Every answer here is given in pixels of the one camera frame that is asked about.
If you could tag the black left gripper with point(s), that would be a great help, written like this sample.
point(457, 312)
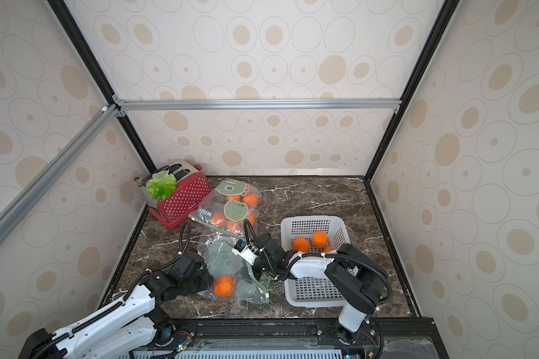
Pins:
point(209, 280)

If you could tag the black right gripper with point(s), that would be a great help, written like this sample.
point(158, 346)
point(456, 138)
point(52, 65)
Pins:
point(260, 250)

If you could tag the orange fruit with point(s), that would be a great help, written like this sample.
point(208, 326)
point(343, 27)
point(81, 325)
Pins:
point(320, 240)
point(300, 244)
point(329, 250)

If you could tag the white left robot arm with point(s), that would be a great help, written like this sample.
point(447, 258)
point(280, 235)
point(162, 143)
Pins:
point(135, 319)

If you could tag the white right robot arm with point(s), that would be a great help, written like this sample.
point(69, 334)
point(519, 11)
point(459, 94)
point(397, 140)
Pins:
point(363, 284)

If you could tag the white perforated plastic basket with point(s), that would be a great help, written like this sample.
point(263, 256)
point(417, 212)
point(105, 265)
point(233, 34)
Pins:
point(310, 287)

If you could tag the red polka-dot toaster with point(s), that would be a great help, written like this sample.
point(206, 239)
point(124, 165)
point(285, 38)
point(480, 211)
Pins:
point(192, 187)

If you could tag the green plastic lettuce leaf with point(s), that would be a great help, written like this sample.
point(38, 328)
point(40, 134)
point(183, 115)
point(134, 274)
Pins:
point(161, 185)

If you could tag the aluminium rear cross bar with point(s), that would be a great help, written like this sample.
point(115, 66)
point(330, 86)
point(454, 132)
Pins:
point(248, 105)

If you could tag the aluminium left side bar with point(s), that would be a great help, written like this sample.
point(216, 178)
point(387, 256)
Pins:
point(17, 210)

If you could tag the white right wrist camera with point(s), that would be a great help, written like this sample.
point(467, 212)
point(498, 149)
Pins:
point(243, 250)

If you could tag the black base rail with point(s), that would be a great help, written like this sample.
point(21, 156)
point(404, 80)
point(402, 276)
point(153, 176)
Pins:
point(274, 338)

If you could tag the black left corner post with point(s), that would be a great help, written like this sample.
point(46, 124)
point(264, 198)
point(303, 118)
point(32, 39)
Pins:
point(62, 14)

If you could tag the black corner frame post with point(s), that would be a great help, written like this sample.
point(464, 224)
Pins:
point(435, 36)

